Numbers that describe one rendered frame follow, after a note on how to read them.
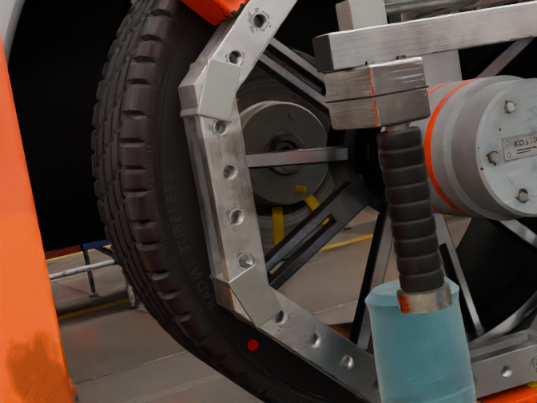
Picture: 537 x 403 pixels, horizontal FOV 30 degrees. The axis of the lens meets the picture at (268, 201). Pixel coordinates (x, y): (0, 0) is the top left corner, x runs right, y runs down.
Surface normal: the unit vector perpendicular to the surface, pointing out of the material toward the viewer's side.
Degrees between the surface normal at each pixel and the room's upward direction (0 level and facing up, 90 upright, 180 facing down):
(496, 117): 90
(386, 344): 87
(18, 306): 90
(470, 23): 90
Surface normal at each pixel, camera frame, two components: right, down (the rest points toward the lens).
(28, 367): 0.35, 0.04
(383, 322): -0.76, 0.15
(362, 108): -0.92, 0.20
